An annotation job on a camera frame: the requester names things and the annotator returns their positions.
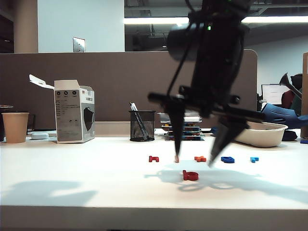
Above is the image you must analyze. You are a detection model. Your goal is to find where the small white case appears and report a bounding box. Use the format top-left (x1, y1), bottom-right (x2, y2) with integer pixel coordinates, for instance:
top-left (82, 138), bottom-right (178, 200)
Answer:
top-left (31, 132), bottom-right (50, 140)

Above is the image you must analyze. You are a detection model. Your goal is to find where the beige oval paper bowl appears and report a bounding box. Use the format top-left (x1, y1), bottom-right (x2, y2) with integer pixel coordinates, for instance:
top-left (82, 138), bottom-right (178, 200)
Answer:
top-left (234, 121), bottom-right (289, 148)

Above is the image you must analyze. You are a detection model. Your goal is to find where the wooden post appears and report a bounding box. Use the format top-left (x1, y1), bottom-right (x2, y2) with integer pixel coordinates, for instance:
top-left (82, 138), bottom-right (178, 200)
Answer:
top-left (302, 52), bottom-right (308, 140)

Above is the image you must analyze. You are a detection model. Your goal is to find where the ceiling light strip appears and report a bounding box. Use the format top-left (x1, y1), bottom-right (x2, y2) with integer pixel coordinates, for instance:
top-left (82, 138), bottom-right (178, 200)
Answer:
top-left (124, 16), bottom-right (308, 25)

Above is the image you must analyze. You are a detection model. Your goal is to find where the brown paper cup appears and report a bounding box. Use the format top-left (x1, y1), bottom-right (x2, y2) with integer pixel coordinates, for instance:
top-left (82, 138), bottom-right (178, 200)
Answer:
top-left (1, 112), bottom-right (30, 144)

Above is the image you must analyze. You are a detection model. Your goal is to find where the black mesh pen holder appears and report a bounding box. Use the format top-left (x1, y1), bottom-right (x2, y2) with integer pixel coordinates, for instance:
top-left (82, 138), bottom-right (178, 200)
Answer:
top-left (128, 110), bottom-right (156, 142)

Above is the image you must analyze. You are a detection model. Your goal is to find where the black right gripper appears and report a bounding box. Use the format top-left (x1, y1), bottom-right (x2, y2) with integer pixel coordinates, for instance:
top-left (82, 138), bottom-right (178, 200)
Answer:
top-left (148, 69), bottom-right (265, 168)

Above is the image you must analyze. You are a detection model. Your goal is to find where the brown desk partition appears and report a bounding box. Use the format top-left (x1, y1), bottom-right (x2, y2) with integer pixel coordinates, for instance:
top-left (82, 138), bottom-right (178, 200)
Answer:
top-left (0, 50), bottom-right (258, 132)

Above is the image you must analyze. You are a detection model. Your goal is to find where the computer monitor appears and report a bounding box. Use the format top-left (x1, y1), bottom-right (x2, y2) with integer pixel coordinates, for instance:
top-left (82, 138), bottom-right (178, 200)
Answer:
top-left (261, 84), bottom-right (289, 106)

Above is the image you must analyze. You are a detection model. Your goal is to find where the clear ballpoint pen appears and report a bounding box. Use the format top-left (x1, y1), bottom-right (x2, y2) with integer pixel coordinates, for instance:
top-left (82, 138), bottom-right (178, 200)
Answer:
top-left (129, 102), bottom-right (149, 140)

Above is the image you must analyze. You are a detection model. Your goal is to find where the red letter b magnet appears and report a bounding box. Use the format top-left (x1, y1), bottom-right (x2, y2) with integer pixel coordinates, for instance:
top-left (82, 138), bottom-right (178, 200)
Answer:
top-left (182, 169), bottom-right (199, 181)

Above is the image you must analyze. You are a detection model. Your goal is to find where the grey funnel-shaped lamp head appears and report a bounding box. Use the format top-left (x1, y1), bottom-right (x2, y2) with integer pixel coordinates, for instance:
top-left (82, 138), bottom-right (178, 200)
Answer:
top-left (279, 73), bottom-right (303, 98)

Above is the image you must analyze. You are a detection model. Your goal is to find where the white grey face mask box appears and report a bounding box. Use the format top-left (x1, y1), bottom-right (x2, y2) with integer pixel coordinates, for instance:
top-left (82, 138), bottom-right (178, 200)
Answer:
top-left (29, 74), bottom-right (96, 144)

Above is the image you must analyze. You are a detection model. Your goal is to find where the seated person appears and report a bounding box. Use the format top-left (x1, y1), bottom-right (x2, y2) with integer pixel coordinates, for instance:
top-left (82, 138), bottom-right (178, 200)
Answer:
top-left (282, 74), bottom-right (303, 116)

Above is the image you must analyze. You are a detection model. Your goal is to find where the silver wall plate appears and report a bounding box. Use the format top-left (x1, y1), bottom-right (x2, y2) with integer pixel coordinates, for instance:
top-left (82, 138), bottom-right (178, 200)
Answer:
top-left (73, 37), bottom-right (86, 53)

